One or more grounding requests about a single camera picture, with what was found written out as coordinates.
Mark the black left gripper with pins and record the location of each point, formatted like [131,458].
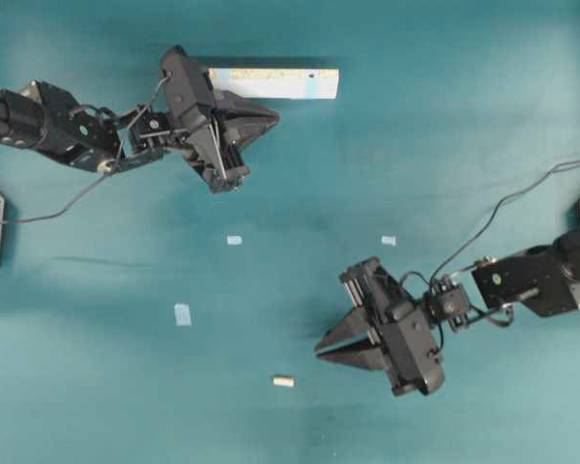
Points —
[214,152]

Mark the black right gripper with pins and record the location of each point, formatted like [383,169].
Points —
[372,290]

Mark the white particle board plank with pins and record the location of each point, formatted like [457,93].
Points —
[290,84]

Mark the small wooden dowel rod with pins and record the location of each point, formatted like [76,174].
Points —
[284,381]

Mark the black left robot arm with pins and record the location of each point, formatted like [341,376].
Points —
[50,121]

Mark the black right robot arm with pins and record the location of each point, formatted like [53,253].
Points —
[545,279]

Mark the blue tape marker right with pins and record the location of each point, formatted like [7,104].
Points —
[389,241]

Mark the blue tape marker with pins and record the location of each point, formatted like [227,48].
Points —
[389,241]
[182,315]
[234,240]

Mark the blue tape marker left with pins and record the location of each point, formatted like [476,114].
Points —
[234,240]

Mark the blue tape marker lower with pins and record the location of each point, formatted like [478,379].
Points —
[182,315]

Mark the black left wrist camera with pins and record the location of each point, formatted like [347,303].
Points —
[188,90]

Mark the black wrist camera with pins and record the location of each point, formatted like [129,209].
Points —
[414,359]
[188,90]

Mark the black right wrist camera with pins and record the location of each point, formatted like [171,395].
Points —
[414,359]

